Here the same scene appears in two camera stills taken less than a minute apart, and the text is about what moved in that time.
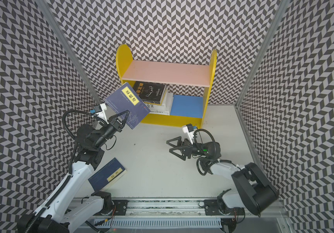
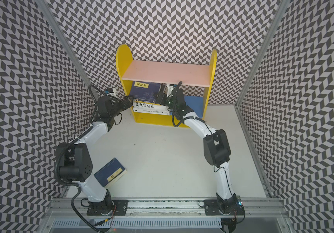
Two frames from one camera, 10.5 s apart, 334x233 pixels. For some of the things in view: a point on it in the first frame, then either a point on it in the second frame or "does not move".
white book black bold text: x=165 y=108 does not move
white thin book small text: x=163 y=112 does not move
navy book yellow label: x=107 y=176 does not move
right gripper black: x=186 y=150 -> x=162 y=98
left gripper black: x=116 y=123 -> x=122 y=101
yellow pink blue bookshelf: x=187 y=111 does not move
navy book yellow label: x=125 y=98 -> x=144 y=91
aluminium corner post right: x=281 y=7 does not move
